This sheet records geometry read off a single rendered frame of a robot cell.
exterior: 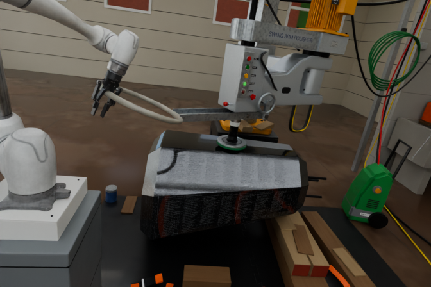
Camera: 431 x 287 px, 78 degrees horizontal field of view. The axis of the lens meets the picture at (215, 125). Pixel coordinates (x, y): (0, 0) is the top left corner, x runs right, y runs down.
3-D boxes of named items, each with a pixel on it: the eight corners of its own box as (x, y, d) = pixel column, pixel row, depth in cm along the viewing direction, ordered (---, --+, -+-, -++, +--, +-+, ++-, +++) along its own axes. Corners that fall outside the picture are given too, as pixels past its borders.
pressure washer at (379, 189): (371, 209, 295) (399, 136, 267) (385, 230, 262) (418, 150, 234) (338, 203, 299) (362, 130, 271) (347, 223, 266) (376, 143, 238)
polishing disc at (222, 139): (217, 146, 184) (218, 144, 184) (216, 135, 204) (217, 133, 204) (248, 149, 186) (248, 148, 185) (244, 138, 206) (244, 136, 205)
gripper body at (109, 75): (111, 72, 126) (103, 89, 127) (126, 77, 133) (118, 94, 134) (104, 67, 131) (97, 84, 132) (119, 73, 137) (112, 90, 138)
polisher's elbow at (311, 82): (289, 89, 218) (294, 65, 211) (303, 89, 229) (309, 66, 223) (309, 95, 204) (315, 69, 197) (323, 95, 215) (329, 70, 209)
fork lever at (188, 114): (253, 111, 208) (254, 106, 207) (270, 120, 193) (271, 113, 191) (169, 114, 173) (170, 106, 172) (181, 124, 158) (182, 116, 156)
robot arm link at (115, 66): (132, 67, 132) (127, 79, 133) (123, 63, 137) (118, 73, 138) (115, 61, 125) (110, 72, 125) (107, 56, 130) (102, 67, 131)
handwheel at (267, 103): (265, 110, 191) (269, 90, 186) (274, 114, 183) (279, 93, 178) (248, 111, 183) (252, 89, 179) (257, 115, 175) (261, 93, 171)
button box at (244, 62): (244, 97, 174) (252, 52, 165) (247, 97, 172) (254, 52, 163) (234, 97, 170) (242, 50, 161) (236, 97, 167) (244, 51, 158)
